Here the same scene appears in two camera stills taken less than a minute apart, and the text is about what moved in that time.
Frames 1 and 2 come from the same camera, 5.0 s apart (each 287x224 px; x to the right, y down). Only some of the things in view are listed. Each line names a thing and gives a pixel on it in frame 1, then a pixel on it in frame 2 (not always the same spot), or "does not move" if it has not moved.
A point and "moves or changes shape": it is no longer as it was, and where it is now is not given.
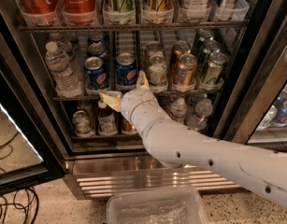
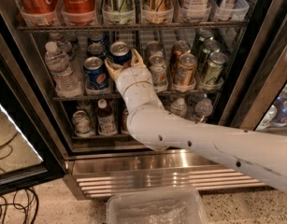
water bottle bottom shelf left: x=179 y=110 does not move
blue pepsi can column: x=126 y=72 moves or changes shape
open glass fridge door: x=28 y=150 does not move
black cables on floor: x=22 y=207 does not move
